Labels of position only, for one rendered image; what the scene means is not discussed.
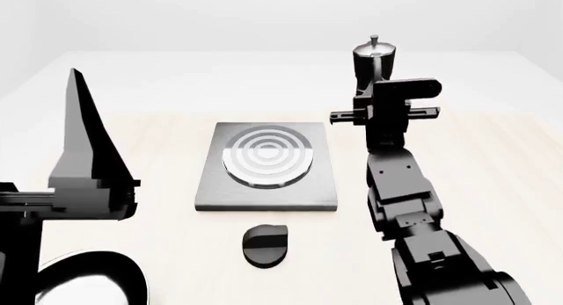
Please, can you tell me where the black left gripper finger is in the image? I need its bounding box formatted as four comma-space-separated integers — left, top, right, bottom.
47, 67, 143, 222

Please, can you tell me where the silver and black moka pot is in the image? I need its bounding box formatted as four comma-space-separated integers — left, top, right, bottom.
352, 33, 398, 99

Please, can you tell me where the square brushed metal stove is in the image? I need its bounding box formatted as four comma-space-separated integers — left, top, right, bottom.
193, 120, 340, 214

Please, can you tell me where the black stove knob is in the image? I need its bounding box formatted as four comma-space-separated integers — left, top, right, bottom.
241, 223, 289, 271

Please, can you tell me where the round ringed burner plate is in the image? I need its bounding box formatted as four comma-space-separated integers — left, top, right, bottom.
221, 126, 315, 189

